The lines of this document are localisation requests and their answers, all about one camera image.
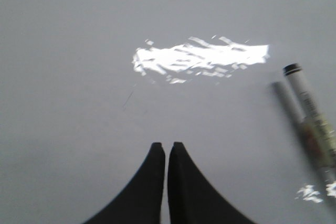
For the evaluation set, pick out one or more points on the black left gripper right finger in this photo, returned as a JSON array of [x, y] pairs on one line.
[[192, 199]]

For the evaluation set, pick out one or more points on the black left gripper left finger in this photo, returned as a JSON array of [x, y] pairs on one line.
[[140, 200]]

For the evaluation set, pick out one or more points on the white black whiteboard marker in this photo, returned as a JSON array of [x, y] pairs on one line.
[[321, 127]]

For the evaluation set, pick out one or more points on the red round magnet under tape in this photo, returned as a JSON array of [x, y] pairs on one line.
[[311, 143]]

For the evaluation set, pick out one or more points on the white whiteboard with aluminium frame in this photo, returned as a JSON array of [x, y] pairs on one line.
[[88, 85]]

